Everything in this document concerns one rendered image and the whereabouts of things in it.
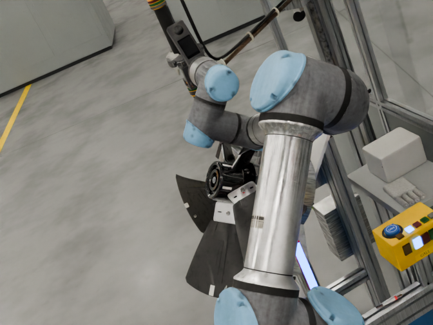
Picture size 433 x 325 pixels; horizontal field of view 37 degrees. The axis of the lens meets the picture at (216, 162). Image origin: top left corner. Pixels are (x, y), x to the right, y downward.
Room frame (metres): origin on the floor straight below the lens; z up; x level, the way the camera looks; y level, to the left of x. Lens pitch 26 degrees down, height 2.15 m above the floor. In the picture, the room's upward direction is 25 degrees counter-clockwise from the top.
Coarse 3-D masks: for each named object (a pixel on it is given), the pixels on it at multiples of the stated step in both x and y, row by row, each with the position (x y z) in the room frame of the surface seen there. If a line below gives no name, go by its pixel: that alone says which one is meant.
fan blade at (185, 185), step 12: (180, 180) 2.02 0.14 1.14; (192, 180) 1.94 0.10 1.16; (180, 192) 2.04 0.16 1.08; (192, 192) 1.96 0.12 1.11; (204, 192) 1.89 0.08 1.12; (192, 204) 1.98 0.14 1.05; (204, 204) 1.92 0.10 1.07; (192, 216) 2.00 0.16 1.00; (204, 216) 1.94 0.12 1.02; (204, 228) 1.95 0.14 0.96
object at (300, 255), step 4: (300, 248) 1.33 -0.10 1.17; (296, 252) 1.32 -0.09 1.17; (300, 252) 1.33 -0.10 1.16; (296, 256) 1.32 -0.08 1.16; (300, 256) 1.33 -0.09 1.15; (304, 256) 1.33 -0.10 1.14; (300, 260) 1.32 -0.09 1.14; (304, 260) 1.33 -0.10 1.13; (300, 264) 1.32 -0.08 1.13; (304, 264) 1.33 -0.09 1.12; (308, 264) 1.33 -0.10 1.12; (304, 268) 1.32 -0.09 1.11; (308, 268) 1.33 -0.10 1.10; (304, 272) 1.32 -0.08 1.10; (308, 272) 1.33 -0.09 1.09; (308, 276) 1.33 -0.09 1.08; (312, 276) 1.33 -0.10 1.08; (308, 280) 1.32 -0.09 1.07; (312, 280) 1.33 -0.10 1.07; (312, 284) 1.33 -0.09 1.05; (316, 284) 1.33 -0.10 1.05
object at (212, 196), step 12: (216, 168) 1.78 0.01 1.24; (228, 168) 1.74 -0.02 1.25; (240, 168) 1.75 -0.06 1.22; (252, 168) 1.76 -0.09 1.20; (216, 180) 1.75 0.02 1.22; (228, 180) 1.71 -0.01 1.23; (240, 180) 1.72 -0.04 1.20; (252, 180) 1.73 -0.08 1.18; (216, 192) 1.71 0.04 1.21; (228, 192) 1.70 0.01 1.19
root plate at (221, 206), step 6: (216, 204) 1.75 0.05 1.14; (222, 204) 1.75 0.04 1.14; (228, 204) 1.74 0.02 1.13; (216, 210) 1.75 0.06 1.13; (222, 210) 1.74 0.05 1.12; (228, 210) 1.73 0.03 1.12; (216, 216) 1.74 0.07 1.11; (222, 216) 1.73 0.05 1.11; (228, 216) 1.72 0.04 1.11; (228, 222) 1.71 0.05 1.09; (234, 222) 1.71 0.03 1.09
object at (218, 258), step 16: (208, 224) 1.74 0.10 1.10; (224, 224) 1.71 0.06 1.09; (208, 240) 1.71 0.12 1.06; (224, 240) 1.69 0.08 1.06; (208, 256) 1.69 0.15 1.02; (224, 256) 1.66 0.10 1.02; (240, 256) 1.64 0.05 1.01; (192, 272) 1.71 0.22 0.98; (208, 272) 1.67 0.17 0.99; (224, 272) 1.64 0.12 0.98; (208, 288) 1.64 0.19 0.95
